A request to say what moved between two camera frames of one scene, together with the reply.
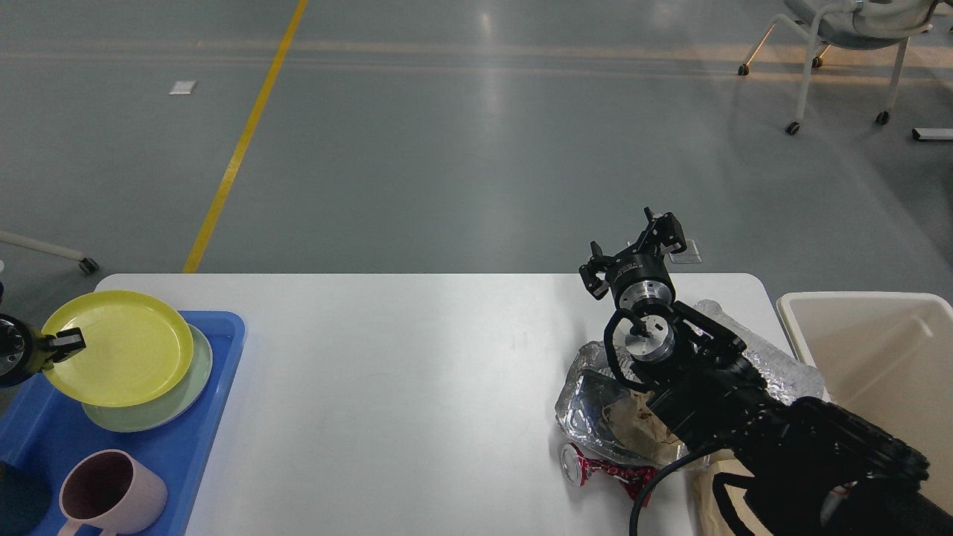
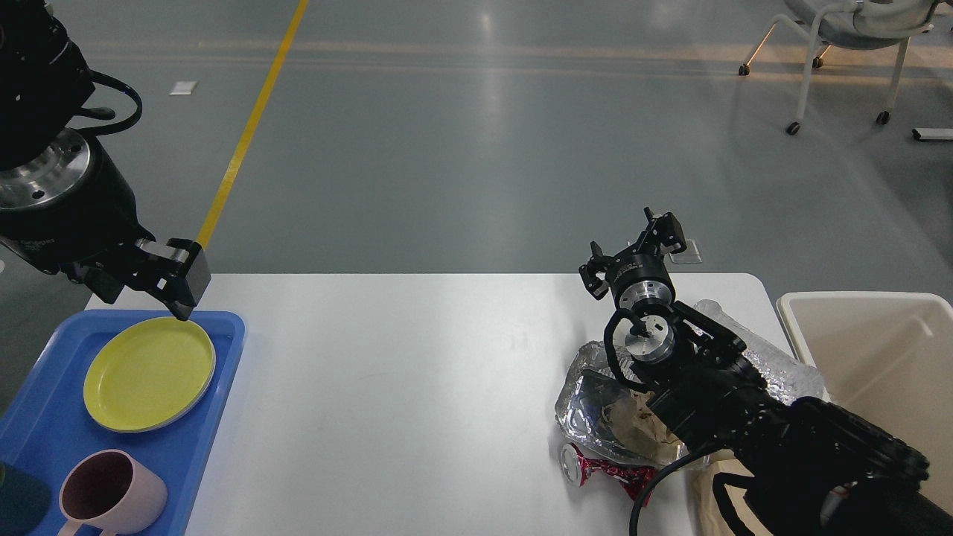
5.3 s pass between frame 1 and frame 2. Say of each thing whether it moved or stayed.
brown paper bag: stayed
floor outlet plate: stayed
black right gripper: stayed
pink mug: stayed
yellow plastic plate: moved
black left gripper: moved
